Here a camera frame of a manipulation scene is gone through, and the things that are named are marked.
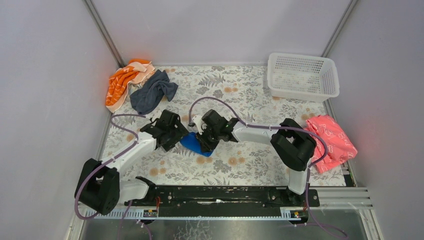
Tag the dark grey towel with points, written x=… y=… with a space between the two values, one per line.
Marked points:
x=148 y=97

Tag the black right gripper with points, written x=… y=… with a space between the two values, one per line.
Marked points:
x=205 y=138

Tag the white plastic basket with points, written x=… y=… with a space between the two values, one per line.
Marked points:
x=302 y=77

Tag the blue towel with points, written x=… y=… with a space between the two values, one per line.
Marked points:
x=191 y=143

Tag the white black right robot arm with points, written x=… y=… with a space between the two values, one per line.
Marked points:
x=292 y=144

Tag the orange white towel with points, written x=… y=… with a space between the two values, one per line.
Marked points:
x=136 y=72

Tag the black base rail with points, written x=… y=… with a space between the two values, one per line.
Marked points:
x=189 y=201

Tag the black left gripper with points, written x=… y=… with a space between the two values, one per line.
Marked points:
x=173 y=138

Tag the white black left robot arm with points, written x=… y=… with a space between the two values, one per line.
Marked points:
x=100 y=185

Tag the pink patterned towel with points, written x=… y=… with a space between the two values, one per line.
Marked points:
x=340 y=148

